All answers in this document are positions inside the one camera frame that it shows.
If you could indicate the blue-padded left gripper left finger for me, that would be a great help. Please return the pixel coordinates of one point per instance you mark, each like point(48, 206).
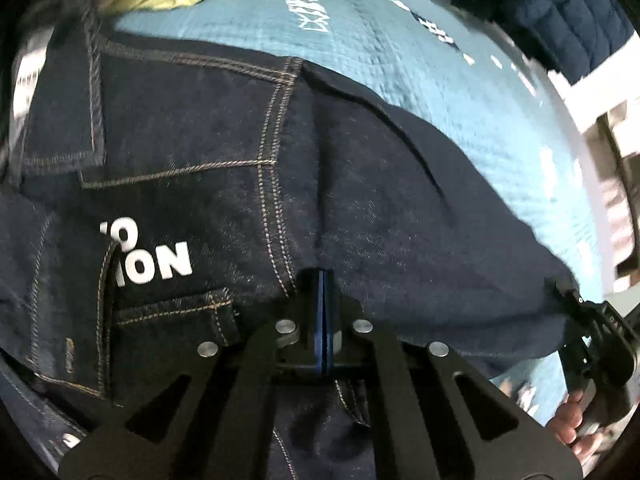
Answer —
point(215, 424)

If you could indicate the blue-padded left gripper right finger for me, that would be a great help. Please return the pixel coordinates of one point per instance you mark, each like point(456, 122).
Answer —
point(431, 415)

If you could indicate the dark denim shirt jacket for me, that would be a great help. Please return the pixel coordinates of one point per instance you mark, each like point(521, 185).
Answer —
point(67, 367)

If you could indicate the teal patterned bed cover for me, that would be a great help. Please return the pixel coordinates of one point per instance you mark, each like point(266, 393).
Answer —
point(450, 85)

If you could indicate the navy and yellow puffer jacket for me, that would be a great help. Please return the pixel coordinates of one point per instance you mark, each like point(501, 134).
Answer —
point(569, 37)

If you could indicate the person's right hand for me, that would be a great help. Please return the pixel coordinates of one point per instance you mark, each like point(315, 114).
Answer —
point(565, 423)

